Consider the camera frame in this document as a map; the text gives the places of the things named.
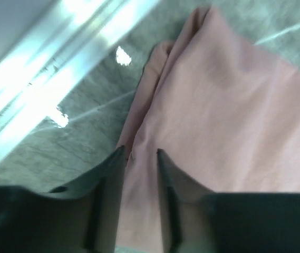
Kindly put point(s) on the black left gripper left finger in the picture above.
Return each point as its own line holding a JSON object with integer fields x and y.
{"x": 78, "y": 216}

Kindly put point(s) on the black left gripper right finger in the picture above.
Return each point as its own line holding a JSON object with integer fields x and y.
{"x": 195, "y": 219}

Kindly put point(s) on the pink t shirt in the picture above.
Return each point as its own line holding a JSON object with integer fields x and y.
{"x": 227, "y": 112}

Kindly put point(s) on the aluminium rail frame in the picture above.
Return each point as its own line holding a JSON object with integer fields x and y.
{"x": 47, "y": 62}

